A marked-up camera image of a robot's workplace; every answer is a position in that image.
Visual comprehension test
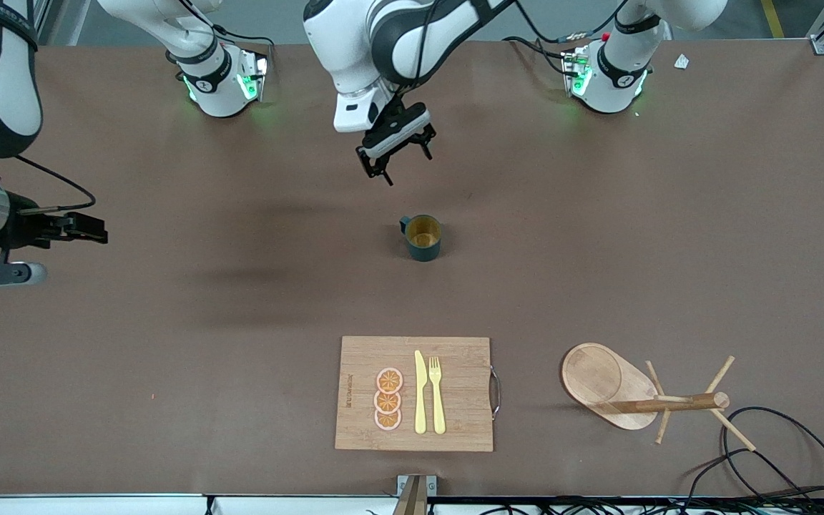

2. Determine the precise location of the dark teal cup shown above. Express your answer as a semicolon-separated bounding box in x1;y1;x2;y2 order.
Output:
399;215;443;263

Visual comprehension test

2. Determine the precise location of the wooden cup rack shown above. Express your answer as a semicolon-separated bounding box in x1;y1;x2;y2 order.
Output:
561;343;757;453

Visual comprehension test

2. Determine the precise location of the yellow plastic knife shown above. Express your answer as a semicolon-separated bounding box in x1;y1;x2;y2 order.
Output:
414;350;428;435

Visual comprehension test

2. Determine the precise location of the yellow plastic fork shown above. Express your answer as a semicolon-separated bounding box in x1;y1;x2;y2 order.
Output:
429;356;447;436

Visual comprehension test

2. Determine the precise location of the bamboo cutting board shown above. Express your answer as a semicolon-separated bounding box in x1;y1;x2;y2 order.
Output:
334;336;502;453

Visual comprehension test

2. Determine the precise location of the black arm base cable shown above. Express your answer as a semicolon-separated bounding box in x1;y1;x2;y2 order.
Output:
176;0;275;72
504;36;572;76

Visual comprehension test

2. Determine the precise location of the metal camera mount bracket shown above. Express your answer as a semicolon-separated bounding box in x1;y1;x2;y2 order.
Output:
392;474;438;515

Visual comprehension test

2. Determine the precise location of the black looped cable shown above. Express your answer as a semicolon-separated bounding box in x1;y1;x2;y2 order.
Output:
722;406;824;505

